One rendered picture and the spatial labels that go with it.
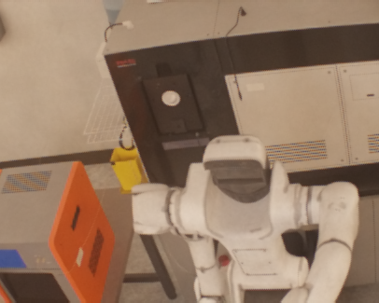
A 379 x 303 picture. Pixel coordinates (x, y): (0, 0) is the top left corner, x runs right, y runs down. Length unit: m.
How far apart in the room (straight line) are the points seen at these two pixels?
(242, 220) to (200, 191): 0.13
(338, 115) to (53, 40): 1.90
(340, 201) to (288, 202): 0.13
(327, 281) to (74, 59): 2.88
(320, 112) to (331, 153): 0.20
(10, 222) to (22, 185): 0.19
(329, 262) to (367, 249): 1.66
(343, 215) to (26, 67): 2.93
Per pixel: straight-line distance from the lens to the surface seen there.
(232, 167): 1.55
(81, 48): 3.94
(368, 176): 2.79
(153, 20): 2.61
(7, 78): 4.21
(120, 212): 2.96
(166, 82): 2.55
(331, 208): 1.46
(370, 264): 3.08
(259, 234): 1.61
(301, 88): 2.51
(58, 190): 2.51
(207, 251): 2.05
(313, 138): 2.65
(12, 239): 2.41
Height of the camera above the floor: 2.64
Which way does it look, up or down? 38 degrees down
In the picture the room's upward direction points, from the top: 18 degrees counter-clockwise
